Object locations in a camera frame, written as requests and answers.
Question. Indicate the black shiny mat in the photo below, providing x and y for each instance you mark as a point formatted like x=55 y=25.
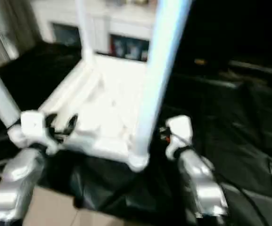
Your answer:
x=232 y=117

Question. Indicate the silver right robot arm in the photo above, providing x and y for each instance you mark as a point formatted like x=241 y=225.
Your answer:
x=204 y=179

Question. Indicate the small yellow label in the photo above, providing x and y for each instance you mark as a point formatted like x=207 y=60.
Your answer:
x=200 y=61

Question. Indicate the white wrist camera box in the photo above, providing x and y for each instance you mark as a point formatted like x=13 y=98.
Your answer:
x=180 y=129
x=34 y=124

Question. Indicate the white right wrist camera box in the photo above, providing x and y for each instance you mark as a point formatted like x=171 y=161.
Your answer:
x=180 y=129

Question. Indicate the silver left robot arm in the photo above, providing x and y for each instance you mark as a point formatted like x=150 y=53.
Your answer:
x=18 y=174

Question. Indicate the white glass-door cabinet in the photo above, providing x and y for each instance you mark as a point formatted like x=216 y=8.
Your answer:
x=102 y=23

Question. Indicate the long dark metal bar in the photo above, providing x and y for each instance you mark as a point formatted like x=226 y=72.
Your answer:
x=251 y=66

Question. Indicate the grey curtain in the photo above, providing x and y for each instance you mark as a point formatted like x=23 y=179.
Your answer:
x=27 y=23

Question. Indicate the white plastic table top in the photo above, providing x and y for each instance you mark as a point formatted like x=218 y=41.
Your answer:
x=107 y=94

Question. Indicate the glass door with grey frame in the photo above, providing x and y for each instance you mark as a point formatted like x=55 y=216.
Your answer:
x=6 y=42

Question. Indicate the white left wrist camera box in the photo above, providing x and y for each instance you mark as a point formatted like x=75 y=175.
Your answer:
x=34 y=124

